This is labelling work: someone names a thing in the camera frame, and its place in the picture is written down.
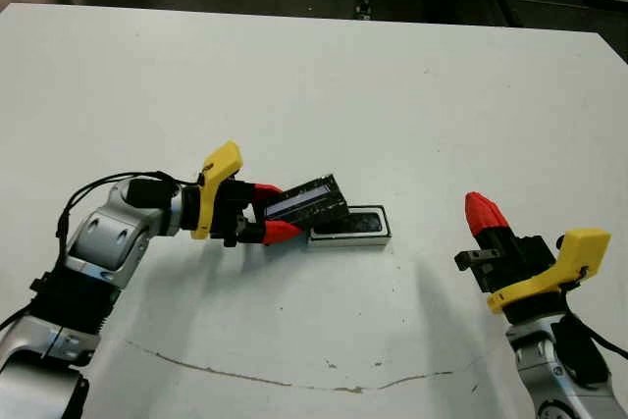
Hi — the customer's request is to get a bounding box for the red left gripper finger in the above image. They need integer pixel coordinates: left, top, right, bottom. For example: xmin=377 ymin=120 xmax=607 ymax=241
xmin=246 ymin=182 xmax=285 ymax=206
xmin=239 ymin=220 xmax=304 ymax=247

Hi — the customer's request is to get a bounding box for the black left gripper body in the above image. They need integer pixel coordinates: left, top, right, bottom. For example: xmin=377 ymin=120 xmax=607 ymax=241
xmin=212 ymin=177 xmax=257 ymax=249

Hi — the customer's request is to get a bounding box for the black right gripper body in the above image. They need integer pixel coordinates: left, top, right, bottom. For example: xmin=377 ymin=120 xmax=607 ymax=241
xmin=453 ymin=236 xmax=559 ymax=295

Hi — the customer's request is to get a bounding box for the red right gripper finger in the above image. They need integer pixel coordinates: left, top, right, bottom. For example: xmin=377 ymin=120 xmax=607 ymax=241
xmin=478 ymin=192 xmax=519 ymax=254
xmin=464 ymin=191 xmax=495 ymax=253

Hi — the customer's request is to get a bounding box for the black camera box lid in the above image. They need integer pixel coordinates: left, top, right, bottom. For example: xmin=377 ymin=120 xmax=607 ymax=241
xmin=262 ymin=172 xmax=352 ymax=224

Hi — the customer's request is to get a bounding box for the yellow left wrist camera mount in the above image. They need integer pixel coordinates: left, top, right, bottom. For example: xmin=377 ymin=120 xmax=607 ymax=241
xmin=189 ymin=140 xmax=244 ymax=241

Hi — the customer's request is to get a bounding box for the yellow wrist camera mount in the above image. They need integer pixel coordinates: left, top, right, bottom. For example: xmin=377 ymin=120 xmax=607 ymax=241
xmin=485 ymin=228 xmax=613 ymax=315
xmin=189 ymin=140 xmax=244 ymax=241

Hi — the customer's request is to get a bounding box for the yellow right wrist camera mount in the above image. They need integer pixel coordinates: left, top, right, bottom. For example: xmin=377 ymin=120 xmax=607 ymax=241
xmin=485 ymin=228 xmax=613 ymax=315

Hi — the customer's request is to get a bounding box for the white-lined camera box base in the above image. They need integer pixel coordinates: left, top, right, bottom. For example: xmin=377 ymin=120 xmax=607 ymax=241
xmin=307 ymin=203 xmax=394 ymax=250

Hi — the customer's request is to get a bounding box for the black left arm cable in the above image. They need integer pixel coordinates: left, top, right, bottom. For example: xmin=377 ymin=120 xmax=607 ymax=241
xmin=56 ymin=170 xmax=200 ymax=243

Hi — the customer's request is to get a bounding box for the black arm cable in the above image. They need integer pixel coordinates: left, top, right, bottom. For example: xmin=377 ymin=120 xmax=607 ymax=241
xmin=556 ymin=266 xmax=628 ymax=359
xmin=56 ymin=170 xmax=200 ymax=243

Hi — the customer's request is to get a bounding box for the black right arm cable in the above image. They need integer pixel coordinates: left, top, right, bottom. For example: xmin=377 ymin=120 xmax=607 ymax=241
xmin=556 ymin=266 xmax=628 ymax=359

